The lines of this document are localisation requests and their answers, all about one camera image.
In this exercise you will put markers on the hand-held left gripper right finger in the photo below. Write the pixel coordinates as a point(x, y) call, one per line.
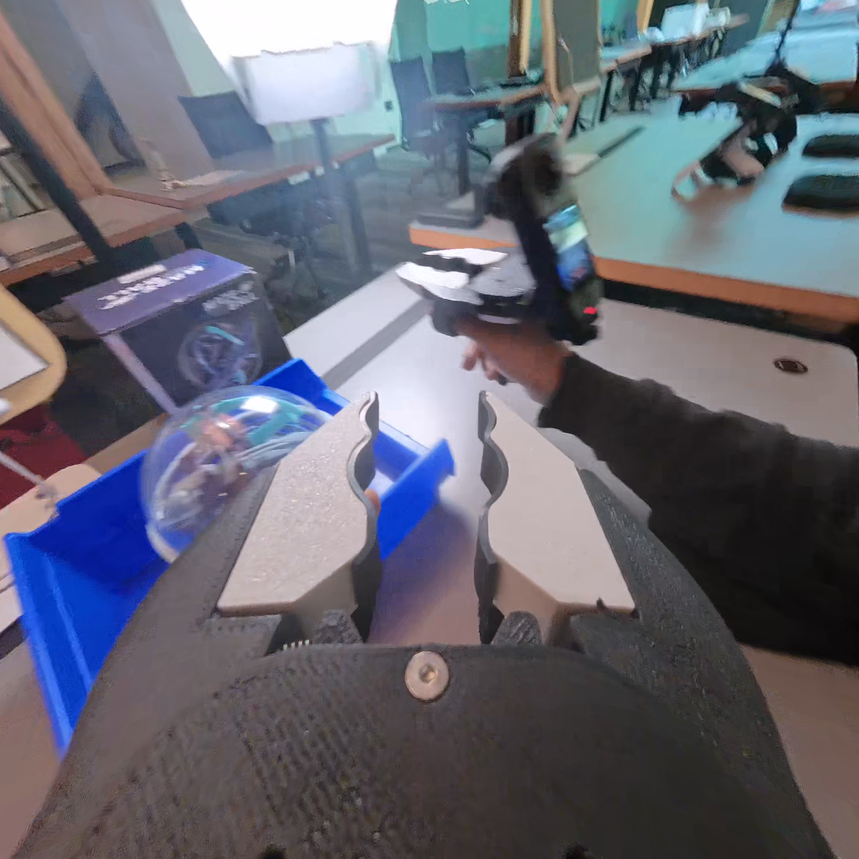
point(550, 544)

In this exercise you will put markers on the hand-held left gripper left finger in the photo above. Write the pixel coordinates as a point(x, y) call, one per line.
point(302, 537)

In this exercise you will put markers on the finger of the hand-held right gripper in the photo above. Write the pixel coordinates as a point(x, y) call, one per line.
point(463, 257)
point(443, 285)

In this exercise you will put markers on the clear plastic maze ball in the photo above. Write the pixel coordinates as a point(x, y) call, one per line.
point(222, 463)

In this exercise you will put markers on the blue plastic bin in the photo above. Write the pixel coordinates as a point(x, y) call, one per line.
point(81, 591)

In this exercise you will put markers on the person's right hand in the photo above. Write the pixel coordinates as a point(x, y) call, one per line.
point(517, 356)

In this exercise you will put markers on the black office chair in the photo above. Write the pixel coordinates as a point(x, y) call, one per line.
point(430, 108)
point(228, 121)

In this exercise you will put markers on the long pale desk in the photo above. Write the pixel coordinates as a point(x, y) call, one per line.
point(712, 228)

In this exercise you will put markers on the spare hand-held gripper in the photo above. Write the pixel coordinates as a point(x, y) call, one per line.
point(738, 134)

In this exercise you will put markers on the white light panel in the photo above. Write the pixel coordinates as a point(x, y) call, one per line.
point(306, 81)

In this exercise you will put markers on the dark blue cardboard box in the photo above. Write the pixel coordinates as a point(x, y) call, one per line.
point(175, 322)

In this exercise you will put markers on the brown wooden desk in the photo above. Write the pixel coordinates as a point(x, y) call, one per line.
point(201, 181)

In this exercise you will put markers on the black wrist pad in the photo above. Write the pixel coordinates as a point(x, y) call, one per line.
point(822, 192)
point(832, 145)

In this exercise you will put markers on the wooden instruction board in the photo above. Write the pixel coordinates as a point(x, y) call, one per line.
point(27, 356)

